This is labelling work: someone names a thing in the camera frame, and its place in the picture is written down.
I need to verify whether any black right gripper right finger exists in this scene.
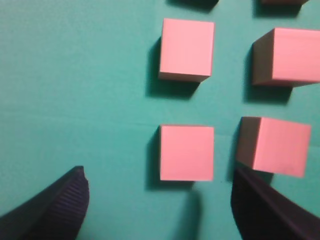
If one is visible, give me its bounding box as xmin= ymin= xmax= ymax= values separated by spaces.
xmin=230 ymin=167 xmax=320 ymax=240

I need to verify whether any pink cube column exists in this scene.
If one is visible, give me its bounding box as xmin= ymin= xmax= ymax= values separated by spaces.
xmin=159 ymin=124 xmax=215 ymax=182
xmin=158 ymin=18 xmax=216 ymax=83
xmin=260 ymin=0 xmax=308 ymax=6
xmin=235 ymin=116 xmax=312 ymax=178
xmin=252 ymin=27 xmax=320 ymax=88
xmin=168 ymin=0 xmax=219 ymax=8

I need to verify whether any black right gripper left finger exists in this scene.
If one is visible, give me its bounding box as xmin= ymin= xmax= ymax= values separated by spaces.
xmin=0 ymin=165 xmax=90 ymax=240

